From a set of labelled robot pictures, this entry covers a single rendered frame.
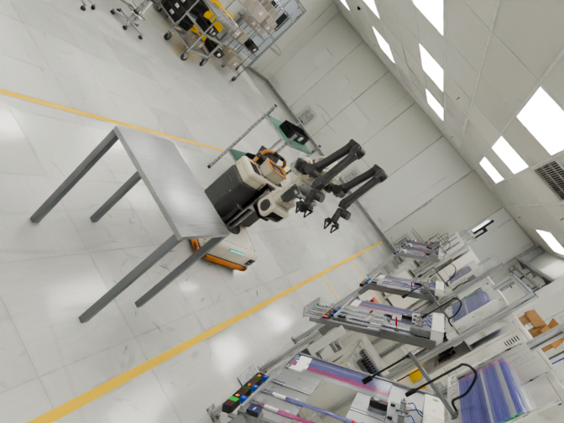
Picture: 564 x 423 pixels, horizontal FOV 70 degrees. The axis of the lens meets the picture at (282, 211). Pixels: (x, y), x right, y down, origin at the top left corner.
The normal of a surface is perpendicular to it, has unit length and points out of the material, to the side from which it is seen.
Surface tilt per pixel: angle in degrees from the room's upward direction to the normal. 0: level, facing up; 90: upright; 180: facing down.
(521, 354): 90
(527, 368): 90
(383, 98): 90
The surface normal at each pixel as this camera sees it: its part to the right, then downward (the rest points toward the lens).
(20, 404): 0.74, -0.59
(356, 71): -0.37, 0.00
